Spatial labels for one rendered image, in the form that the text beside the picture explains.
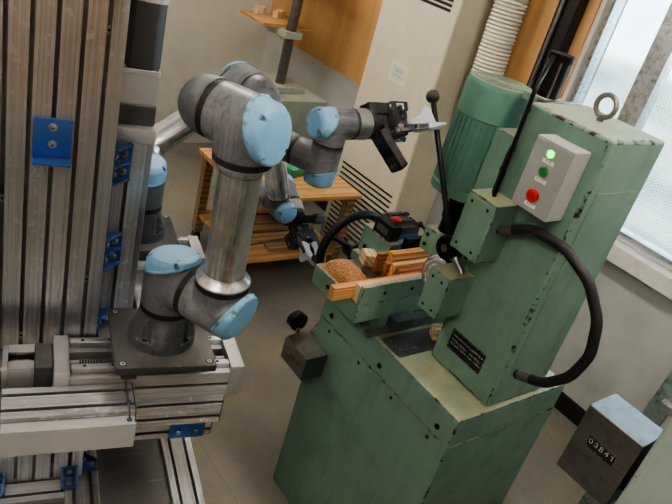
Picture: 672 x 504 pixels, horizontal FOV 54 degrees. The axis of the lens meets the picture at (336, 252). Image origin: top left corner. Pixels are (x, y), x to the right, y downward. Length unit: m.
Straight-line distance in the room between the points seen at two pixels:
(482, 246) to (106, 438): 0.93
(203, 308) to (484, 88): 0.85
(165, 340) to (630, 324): 2.09
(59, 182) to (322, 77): 3.06
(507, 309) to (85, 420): 0.98
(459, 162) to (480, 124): 0.11
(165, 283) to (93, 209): 0.25
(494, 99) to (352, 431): 1.01
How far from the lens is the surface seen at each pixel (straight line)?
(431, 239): 1.89
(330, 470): 2.15
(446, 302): 1.67
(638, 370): 3.11
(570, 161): 1.44
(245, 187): 1.27
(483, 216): 1.55
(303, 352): 2.00
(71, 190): 1.55
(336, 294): 1.73
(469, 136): 1.72
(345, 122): 1.55
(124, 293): 1.76
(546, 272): 1.56
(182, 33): 4.69
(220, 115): 1.22
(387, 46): 3.52
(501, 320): 1.66
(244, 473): 2.47
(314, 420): 2.16
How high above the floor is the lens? 1.81
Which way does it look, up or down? 27 degrees down
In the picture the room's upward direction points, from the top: 16 degrees clockwise
